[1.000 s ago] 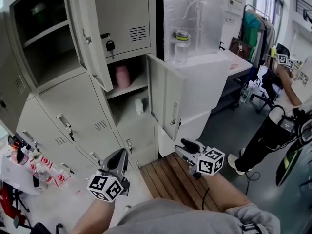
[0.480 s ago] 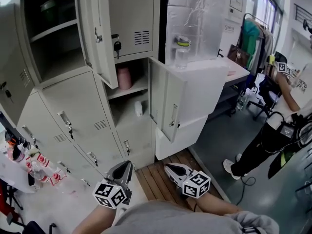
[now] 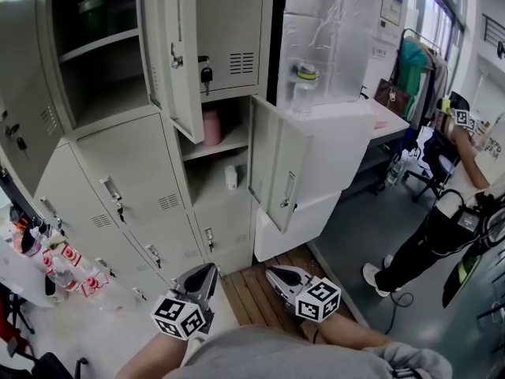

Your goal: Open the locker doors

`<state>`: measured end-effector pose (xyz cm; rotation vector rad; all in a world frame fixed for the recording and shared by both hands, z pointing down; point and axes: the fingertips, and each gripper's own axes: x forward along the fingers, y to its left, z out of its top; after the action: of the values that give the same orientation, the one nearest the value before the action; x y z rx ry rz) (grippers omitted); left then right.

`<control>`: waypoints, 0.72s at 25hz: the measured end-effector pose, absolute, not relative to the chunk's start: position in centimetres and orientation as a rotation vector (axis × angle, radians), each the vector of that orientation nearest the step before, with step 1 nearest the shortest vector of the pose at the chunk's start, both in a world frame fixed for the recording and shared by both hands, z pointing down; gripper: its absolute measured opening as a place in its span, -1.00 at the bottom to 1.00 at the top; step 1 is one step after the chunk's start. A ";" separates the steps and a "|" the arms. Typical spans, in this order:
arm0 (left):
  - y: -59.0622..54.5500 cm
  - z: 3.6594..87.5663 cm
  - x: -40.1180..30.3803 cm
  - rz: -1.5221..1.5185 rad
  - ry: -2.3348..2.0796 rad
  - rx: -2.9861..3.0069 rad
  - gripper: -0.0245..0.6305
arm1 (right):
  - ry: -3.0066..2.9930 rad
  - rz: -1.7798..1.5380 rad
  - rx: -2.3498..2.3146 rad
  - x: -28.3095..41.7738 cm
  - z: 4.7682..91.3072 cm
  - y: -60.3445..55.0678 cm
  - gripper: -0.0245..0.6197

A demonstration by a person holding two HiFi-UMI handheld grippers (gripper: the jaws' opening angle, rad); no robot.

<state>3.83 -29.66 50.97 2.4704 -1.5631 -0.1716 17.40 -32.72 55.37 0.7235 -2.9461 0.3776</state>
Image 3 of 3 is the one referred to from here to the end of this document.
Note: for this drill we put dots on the green lidded container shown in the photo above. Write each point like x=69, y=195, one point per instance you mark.
x=91, y=14

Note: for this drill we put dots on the white table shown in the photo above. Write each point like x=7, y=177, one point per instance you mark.
x=388, y=126

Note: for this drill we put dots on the black office chair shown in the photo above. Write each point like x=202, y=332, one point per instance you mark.
x=432, y=160

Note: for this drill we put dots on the set of grey locker doors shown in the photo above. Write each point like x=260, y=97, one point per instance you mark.
x=130, y=164

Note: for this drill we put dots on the clear bottle with yellow lid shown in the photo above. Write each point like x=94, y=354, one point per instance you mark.
x=304, y=89

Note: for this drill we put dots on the red label water bottle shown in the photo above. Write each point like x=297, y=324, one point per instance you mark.
x=94, y=286
x=59, y=275
x=70, y=255

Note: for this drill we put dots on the black tripod pole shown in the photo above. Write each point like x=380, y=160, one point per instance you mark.
x=19, y=196

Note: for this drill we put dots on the person's grey shirt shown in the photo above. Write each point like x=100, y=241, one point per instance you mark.
x=276, y=357

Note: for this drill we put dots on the green hanging garment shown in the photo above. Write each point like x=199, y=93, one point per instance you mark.
x=410, y=71

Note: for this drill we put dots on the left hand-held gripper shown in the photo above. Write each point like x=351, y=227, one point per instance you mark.
x=185, y=290

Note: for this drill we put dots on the brown handbag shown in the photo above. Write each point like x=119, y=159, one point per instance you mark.
x=390, y=97

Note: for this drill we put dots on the large white foam box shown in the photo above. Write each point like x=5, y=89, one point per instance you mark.
x=339, y=148

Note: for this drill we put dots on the wooden slatted platform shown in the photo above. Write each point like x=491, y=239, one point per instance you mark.
x=256, y=294

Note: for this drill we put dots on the key with black fob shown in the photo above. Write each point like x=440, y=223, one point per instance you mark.
x=20, y=143
x=206, y=75
x=120, y=212

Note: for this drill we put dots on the grey metal locker cabinet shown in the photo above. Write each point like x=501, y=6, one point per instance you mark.
x=100, y=43

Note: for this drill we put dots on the black clothes rack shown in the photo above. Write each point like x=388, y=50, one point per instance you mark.
x=424, y=40

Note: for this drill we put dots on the pink bottle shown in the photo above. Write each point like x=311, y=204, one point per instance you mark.
x=213, y=128

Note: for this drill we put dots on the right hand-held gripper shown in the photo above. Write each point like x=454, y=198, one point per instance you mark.
x=307, y=294

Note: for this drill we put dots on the clear plastic bottle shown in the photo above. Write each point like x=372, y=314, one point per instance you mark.
x=395, y=172

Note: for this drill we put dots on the person's left forearm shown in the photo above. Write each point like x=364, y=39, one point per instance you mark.
x=158, y=355

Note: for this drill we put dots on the person's right forearm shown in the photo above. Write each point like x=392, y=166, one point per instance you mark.
x=347, y=332

